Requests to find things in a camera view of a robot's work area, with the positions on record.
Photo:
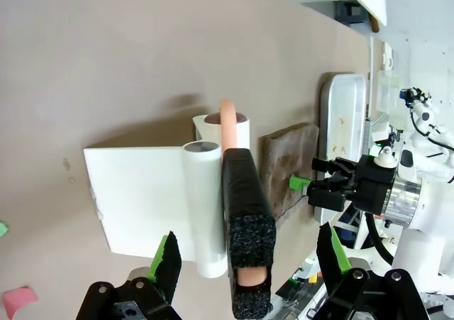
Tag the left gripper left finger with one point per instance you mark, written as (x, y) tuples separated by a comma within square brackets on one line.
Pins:
[(166, 263)]

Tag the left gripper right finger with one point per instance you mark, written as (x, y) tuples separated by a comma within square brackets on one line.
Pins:
[(328, 259)]

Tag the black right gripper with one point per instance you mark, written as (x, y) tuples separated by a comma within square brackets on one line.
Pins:
[(374, 188)]

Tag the brown cleaning cloth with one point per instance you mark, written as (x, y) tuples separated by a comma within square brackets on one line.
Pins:
[(287, 164)]

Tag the lint roller with black grip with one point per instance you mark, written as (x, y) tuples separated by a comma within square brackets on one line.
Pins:
[(244, 192)]

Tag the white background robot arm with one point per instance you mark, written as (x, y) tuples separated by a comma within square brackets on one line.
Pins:
[(434, 135)]

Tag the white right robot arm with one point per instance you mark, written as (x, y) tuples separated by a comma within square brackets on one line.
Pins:
[(425, 235)]

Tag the metal tray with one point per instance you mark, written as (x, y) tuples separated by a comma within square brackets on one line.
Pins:
[(342, 121)]

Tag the white roller holder stand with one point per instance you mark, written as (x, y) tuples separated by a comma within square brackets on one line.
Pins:
[(142, 199)]

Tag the pink foam block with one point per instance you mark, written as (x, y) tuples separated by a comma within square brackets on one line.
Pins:
[(19, 300)]

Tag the green foam piece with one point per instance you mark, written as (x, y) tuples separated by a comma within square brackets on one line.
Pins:
[(3, 228)]

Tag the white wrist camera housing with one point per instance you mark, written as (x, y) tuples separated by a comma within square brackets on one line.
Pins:
[(386, 158)]

